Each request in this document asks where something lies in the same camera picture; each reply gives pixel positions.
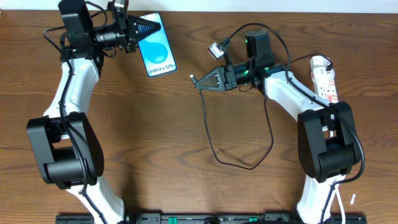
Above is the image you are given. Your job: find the white power strip cord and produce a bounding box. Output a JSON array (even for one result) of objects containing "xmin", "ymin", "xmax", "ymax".
[{"xmin": 332, "ymin": 183, "xmax": 346, "ymax": 224}]

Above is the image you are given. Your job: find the blue Galaxy smartphone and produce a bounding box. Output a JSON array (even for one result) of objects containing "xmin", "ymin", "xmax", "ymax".
[{"xmin": 139, "ymin": 13, "xmax": 177, "ymax": 77}]

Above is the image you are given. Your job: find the white power strip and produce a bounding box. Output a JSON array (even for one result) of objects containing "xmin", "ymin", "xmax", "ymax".
[{"xmin": 312, "ymin": 75, "xmax": 338, "ymax": 103}]

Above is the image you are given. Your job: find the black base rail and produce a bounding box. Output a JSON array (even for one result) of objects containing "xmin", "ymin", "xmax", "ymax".
[{"xmin": 55, "ymin": 212, "xmax": 368, "ymax": 224}]

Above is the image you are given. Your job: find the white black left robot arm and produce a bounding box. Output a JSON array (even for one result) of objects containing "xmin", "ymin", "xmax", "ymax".
[{"xmin": 27, "ymin": 0, "xmax": 162, "ymax": 223}]

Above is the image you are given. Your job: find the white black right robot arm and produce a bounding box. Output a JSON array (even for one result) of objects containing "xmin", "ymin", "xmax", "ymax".
[{"xmin": 193, "ymin": 30, "xmax": 366, "ymax": 223}]

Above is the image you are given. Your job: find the white paper tag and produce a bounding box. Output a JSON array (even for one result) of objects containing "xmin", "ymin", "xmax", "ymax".
[{"xmin": 350, "ymin": 194, "xmax": 356, "ymax": 205}]

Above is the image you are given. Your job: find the white USB charger adapter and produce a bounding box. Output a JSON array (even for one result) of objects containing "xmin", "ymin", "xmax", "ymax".
[{"xmin": 310, "ymin": 55, "xmax": 335, "ymax": 83}]

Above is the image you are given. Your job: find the black charging cable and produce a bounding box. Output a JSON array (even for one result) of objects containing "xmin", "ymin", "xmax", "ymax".
[{"xmin": 190, "ymin": 54, "xmax": 333, "ymax": 171}]

